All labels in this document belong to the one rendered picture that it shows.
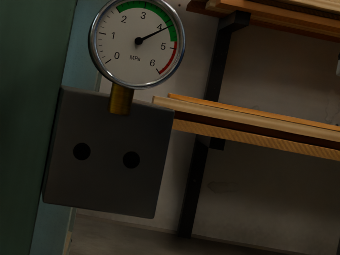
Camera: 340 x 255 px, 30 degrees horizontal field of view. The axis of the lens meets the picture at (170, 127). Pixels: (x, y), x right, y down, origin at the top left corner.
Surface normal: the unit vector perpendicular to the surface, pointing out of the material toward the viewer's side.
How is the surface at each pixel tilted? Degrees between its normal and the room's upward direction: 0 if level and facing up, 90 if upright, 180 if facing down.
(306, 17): 90
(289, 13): 90
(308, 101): 90
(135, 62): 90
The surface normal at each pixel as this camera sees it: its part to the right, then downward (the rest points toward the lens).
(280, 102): 0.09, 0.07
